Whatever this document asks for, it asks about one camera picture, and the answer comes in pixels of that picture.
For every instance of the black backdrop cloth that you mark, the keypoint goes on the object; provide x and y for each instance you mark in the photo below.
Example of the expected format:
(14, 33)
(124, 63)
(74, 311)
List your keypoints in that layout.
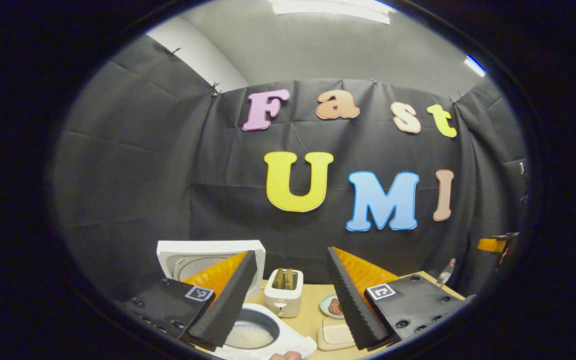
(143, 175)

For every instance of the light green plate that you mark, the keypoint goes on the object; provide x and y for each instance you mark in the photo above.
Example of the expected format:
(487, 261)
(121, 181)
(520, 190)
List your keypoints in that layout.
(325, 305)

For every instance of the brown bread slice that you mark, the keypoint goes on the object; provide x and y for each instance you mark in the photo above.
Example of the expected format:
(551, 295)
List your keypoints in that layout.
(279, 279)
(290, 279)

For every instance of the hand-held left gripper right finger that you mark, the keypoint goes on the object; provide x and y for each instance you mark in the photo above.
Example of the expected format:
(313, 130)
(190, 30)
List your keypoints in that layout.
(353, 305)

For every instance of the clear bottle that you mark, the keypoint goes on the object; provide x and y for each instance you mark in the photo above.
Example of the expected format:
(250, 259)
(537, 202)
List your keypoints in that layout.
(445, 274)

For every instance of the white toaster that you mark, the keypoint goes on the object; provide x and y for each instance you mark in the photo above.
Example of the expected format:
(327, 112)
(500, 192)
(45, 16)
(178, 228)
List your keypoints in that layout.
(283, 302)

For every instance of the small ceiling light panel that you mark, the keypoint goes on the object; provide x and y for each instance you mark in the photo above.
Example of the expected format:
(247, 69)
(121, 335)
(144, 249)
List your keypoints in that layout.
(475, 65)

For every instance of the long ceiling light panel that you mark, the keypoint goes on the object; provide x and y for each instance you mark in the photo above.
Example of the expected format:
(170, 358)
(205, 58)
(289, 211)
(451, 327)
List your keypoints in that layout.
(330, 10)

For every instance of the clear box of rice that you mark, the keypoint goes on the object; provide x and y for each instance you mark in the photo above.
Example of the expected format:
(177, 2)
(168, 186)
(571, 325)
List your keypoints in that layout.
(335, 335)

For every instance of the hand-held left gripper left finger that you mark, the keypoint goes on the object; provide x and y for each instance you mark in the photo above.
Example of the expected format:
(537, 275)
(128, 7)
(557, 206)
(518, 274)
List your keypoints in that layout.
(230, 305)

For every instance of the white rice cooker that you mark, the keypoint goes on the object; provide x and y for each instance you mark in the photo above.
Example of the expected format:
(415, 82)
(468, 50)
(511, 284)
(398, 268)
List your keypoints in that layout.
(203, 250)

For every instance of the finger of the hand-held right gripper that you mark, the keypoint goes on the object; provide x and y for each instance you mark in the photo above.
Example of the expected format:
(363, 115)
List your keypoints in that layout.
(490, 245)

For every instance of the red meat slice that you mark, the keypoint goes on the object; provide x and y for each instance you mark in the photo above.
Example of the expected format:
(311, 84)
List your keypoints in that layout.
(336, 307)

